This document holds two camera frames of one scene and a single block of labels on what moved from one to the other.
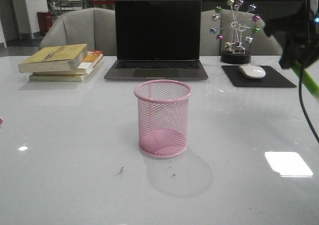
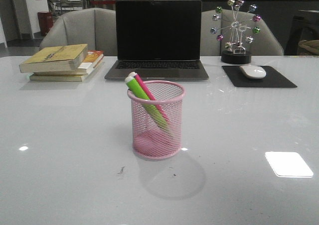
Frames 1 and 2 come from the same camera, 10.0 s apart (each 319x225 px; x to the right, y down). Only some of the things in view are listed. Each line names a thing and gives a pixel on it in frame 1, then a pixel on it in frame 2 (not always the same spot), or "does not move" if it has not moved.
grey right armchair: (223, 29) does not move
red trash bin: (45, 22) does not move
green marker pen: (307, 79) -> (133, 85)
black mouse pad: (272, 78) does not move
